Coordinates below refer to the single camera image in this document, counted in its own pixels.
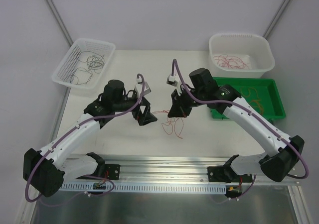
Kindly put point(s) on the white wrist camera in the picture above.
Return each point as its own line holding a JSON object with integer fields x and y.
{"x": 175, "y": 81}
{"x": 141, "y": 88}

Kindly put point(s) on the aluminium mounting rail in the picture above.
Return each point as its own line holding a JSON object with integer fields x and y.
{"x": 167, "y": 170}

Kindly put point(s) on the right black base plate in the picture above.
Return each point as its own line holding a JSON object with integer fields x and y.
{"x": 222, "y": 174}

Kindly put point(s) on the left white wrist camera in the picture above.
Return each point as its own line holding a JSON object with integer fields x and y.
{"x": 141, "y": 88}

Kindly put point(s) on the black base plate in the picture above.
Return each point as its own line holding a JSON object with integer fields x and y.
{"x": 222, "y": 174}
{"x": 108, "y": 171}

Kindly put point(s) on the right aluminium frame post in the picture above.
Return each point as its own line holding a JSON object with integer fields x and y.
{"x": 276, "y": 18}

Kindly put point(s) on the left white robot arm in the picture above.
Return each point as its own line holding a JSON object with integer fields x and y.
{"x": 48, "y": 168}

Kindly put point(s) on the left aluminium frame post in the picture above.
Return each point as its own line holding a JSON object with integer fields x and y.
{"x": 58, "y": 19}

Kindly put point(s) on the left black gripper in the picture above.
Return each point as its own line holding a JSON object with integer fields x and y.
{"x": 137, "y": 107}

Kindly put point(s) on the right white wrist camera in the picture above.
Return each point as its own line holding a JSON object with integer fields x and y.
{"x": 175, "y": 81}

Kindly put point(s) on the aluminium frame post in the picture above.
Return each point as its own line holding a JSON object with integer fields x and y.
{"x": 276, "y": 18}
{"x": 58, "y": 19}

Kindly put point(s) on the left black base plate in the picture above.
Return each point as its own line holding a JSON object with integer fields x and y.
{"x": 108, "y": 171}

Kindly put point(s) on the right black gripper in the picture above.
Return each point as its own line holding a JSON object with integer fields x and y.
{"x": 180, "y": 102}

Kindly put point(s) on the white perforated plastic basket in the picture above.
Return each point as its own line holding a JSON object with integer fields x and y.
{"x": 84, "y": 64}

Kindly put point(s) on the green plastic tray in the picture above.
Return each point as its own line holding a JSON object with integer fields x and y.
{"x": 261, "y": 94}

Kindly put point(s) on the white plastic tub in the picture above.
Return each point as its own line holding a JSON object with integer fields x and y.
{"x": 239, "y": 55}

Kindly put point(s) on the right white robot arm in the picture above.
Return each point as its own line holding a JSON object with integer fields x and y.
{"x": 281, "y": 151}

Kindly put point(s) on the white slotted cable duct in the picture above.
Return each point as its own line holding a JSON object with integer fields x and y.
{"x": 77, "y": 186}

